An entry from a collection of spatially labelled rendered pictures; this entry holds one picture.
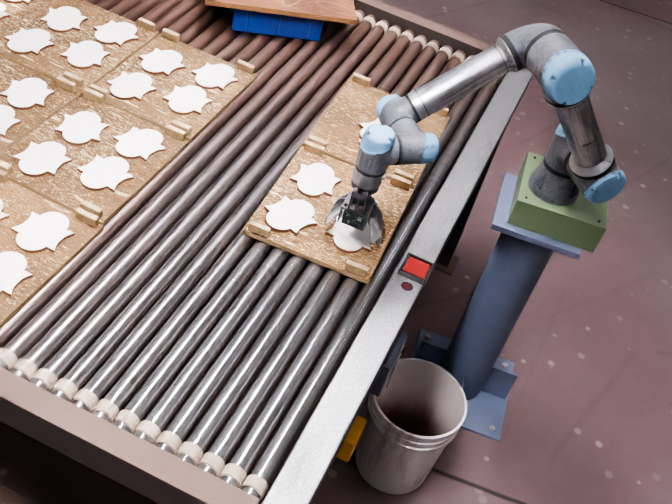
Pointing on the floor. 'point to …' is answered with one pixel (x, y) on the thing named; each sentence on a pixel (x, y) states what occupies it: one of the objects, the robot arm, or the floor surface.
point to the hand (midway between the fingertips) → (352, 233)
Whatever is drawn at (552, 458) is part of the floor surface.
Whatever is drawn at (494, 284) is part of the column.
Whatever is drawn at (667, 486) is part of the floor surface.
